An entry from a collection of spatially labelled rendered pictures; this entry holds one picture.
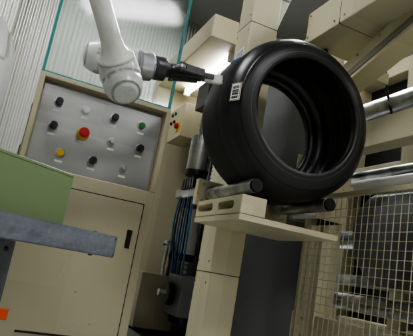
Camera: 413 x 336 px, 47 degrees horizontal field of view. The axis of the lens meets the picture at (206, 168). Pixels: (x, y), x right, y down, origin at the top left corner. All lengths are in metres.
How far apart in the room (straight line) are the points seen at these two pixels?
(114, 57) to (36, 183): 0.53
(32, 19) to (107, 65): 3.43
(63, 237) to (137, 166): 1.23
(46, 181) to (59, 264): 1.05
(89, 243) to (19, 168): 0.17
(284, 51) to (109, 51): 0.60
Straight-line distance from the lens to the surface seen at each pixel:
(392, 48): 1.95
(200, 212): 1.72
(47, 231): 0.82
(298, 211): 1.74
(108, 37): 1.30
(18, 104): 4.49
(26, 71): 4.57
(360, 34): 2.07
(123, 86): 1.27
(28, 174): 0.87
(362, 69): 2.01
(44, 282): 1.91
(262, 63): 1.56
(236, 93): 1.49
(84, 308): 1.94
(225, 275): 1.83
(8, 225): 0.78
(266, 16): 2.13
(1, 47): 1.00
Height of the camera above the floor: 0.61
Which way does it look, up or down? 12 degrees up
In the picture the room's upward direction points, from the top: 10 degrees clockwise
